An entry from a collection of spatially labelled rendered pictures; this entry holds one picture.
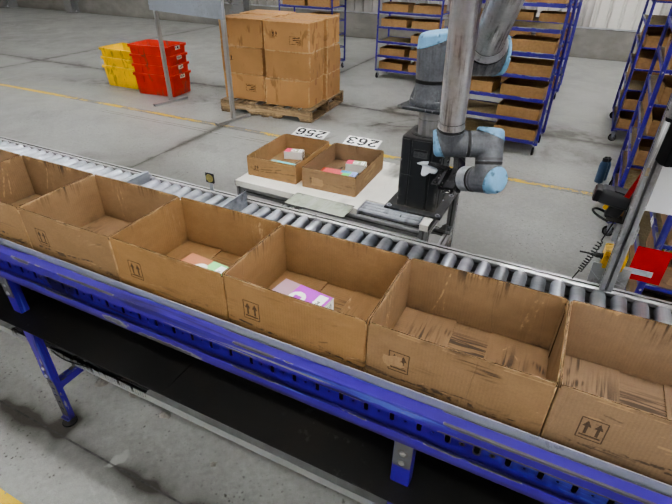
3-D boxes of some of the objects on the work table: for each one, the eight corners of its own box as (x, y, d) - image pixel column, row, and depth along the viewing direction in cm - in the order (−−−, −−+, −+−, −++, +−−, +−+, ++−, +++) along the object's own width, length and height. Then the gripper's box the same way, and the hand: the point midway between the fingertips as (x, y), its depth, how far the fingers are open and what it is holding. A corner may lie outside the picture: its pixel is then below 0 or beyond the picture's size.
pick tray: (330, 158, 264) (330, 141, 258) (296, 184, 234) (295, 165, 229) (285, 150, 274) (284, 133, 268) (247, 174, 244) (245, 155, 239)
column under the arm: (403, 185, 235) (409, 119, 217) (455, 196, 225) (466, 128, 207) (383, 207, 215) (388, 136, 197) (440, 220, 205) (450, 146, 188)
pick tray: (383, 168, 252) (384, 150, 247) (355, 197, 223) (356, 178, 218) (334, 159, 262) (334, 142, 257) (301, 186, 233) (300, 167, 227)
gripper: (440, 176, 168) (405, 174, 185) (473, 204, 178) (437, 199, 195) (451, 155, 169) (416, 155, 186) (483, 184, 179) (447, 181, 196)
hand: (430, 171), depth 191 cm, fingers open, 14 cm apart
